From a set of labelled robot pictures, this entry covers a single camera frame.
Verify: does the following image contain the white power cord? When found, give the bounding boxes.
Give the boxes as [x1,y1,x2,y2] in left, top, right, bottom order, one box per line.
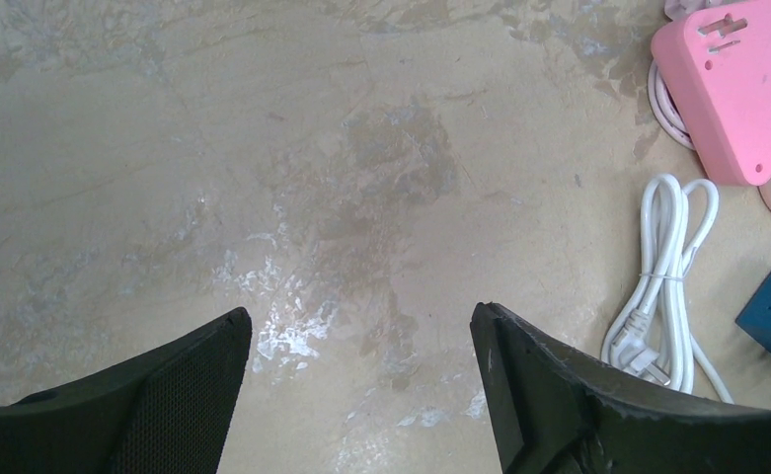
[600,61,734,404]

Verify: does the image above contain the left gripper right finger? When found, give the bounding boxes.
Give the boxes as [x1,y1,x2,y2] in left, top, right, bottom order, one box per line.
[470,303,771,473]

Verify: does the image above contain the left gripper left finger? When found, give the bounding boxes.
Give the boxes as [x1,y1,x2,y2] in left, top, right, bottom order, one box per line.
[0,307,252,473]

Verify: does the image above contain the pink triangular power strip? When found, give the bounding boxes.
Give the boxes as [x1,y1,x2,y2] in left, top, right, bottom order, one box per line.
[648,0,771,186]

